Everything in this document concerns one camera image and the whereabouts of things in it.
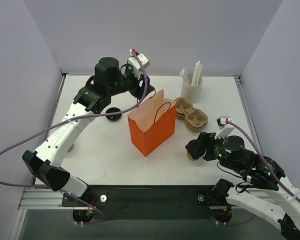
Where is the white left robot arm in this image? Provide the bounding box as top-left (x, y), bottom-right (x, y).
top-left (22, 52), bottom-right (154, 206)

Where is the aluminium frame rail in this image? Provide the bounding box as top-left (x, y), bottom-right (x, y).
top-left (233, 74), bottom-right (263, 153)

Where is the white wrapped straw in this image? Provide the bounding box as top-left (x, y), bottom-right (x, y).
top-left (191, 61), bottom-right (203, 86)
top-left (179, 68), bottom-right (190, 84)

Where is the brown cardboard cup carrier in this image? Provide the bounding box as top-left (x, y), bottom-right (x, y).
top-left (175, 97), bottom-right (209, 132)

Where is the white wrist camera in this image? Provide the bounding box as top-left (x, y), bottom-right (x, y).
top-left (214, 116), bottom-right (235, 140)
top-left (127, 48), bottom-right (151, 80)

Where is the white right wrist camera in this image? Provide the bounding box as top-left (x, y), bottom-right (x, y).
top-left (214, 116), bottom-right (235, 140)

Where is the brown paper coffee cup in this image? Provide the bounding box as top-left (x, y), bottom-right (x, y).
top-left (186, 152), bottom-right (197, 161)

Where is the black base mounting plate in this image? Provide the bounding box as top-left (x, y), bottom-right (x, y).
top-left (61, 185), bottom-right (233, 223)

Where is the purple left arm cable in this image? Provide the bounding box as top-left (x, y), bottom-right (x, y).
top-left (0, 53), bottom-right (149, 224)

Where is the white straw holder cup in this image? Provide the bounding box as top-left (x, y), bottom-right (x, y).
top-left (180, 76), bottom-right (203, 103)

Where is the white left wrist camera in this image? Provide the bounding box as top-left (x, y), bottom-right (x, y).
top-left (127, 48), bottom-right (151, 80)

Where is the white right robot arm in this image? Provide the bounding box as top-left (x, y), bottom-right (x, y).
top-left (185, 132), bottom-right (300, 240)

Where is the orange paper bag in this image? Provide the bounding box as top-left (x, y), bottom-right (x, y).
top-left (127, 89), bottom-right (177, 157)

